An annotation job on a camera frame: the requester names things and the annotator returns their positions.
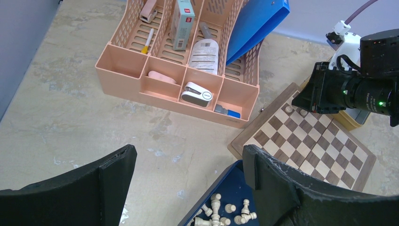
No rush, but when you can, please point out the blue folder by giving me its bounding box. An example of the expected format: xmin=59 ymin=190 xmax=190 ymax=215
xmin=226 ymin=0 xmax=290 ymax=64

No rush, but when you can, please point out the wooden chess board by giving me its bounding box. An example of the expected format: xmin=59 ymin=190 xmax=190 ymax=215
xmin=228 ymin=83 xmax=376 ymax=192

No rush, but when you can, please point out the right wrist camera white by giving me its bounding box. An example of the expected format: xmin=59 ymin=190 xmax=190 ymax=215
xmin=326 ymin=20 xmax=361 ymax=70

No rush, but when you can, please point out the white labelled tube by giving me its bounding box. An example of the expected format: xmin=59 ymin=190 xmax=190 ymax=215
xmin=188 ymin=22 xmax=219 ymax=75

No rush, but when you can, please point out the pink small stapler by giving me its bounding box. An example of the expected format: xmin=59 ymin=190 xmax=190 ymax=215
xmin=139 ymin=0 xmax=158 ymax=24

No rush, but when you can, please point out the yellow white marker pen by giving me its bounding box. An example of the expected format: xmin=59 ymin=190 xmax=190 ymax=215
xmin=141 ymin=28 xmax=154 ymax=54

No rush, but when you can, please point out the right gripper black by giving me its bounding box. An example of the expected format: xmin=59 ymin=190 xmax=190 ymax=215
xmin=292 ymin=62 xmax=358 ymax=114

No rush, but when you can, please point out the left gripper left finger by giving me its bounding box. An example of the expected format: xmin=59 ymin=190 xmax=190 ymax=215
xmin=0 ymin=145 xmax=137 ymax=226

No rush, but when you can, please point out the light chess piece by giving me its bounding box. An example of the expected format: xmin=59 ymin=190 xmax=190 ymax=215
xmin=300 ymin=109 xmax=309 ymax=117
xmin=285 ymin=105 xmax=293 ymax=113

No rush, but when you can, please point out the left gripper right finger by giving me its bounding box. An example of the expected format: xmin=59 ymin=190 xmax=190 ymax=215
xmin=242 ymin=145 xmax=399 ymax=226

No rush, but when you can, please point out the pink eraser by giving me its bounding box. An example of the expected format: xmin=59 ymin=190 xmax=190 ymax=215
xmin=147 ymin=71 xmax=177 ymax=84

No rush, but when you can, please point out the dark blue tray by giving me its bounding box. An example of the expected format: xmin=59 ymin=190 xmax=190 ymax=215
xmin=178 ymin=160 xmax=257 ymax=226

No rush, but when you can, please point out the green white small box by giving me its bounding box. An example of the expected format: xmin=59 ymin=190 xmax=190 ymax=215
xmin=169 ymin=0 xmax=195 ymax=51

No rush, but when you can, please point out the pile of light chess pieces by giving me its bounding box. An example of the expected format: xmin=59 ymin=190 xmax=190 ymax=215
xmin=185 ymin=193 xmax=257 ymax=226

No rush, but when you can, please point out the yellow metal tin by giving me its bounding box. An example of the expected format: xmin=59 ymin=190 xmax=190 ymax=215
xmin=319 ymin=75 xmax=370 ymax=131

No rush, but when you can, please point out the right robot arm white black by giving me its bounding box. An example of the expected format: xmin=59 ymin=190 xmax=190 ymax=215
xmin=292 ymin=29 xmax=399 ymax=127

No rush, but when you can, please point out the white stapler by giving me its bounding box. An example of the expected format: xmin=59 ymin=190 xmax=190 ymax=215
xmin=181 ymin=82 xmax=213 ymax=107

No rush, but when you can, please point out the pink plastic desk organizer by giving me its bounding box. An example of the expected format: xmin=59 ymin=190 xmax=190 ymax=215
xmin=95 ymin=0 xmax=261 ymax=129

